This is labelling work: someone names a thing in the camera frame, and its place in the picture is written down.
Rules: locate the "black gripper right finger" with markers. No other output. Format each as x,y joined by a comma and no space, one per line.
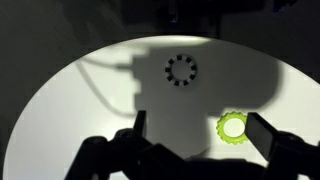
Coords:
283,150

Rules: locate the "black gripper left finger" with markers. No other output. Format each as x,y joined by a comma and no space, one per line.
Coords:
100,156

